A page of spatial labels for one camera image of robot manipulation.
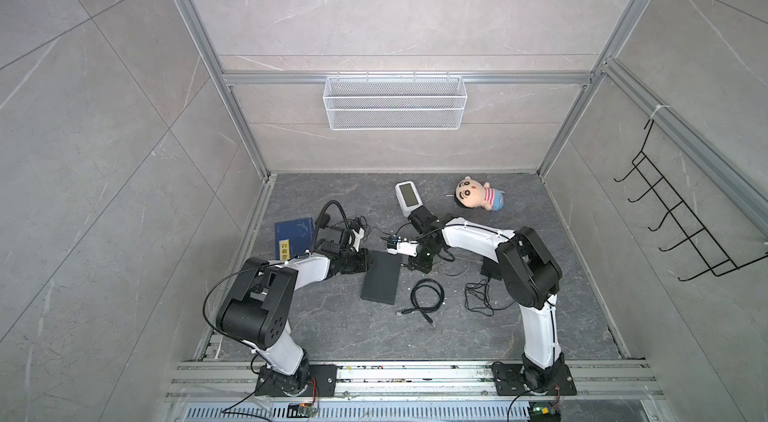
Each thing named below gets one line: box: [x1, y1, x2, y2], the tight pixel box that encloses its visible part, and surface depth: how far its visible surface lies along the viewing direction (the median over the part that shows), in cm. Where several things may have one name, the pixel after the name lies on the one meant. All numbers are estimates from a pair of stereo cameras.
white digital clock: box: [394, 180, 423, 217], surface depth 110 cm
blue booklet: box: [274, 217, 315, 260], surface depth 105 cm
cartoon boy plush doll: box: [454, 176, 505, 211], surface depth 106 cm
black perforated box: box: [360, 250, 402, 305], surface depth 92 cm
